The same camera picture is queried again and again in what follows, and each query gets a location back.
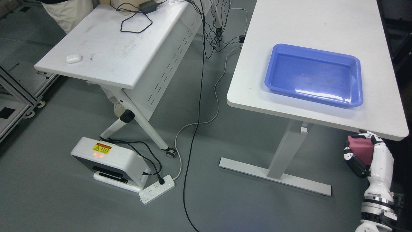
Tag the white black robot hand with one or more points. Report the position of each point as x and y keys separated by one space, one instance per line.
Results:
x=380 y=170

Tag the pink foam block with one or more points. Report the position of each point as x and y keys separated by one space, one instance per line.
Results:
x=362 y=148

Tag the blue plastic tray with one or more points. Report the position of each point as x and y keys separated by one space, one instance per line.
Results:
x=315 y=75

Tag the white desk with leg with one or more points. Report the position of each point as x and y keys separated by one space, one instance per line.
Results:
x=351 y=27

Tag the white power strip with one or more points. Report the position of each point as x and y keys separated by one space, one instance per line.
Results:
x=156 y=189

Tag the white charger device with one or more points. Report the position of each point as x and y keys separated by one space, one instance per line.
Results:
x=112 y=164

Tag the white folding table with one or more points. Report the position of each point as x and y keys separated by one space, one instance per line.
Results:
x=135 y=68

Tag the black power adapter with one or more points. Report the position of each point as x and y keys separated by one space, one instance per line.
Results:
x=148 y=7

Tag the white earbuds case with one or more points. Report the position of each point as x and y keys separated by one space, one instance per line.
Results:
x=73 y=58

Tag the person in beige trousers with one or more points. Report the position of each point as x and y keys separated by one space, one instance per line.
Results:
x=69 y=13

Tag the aluminium frame rack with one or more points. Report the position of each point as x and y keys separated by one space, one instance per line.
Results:
x=22 y=90

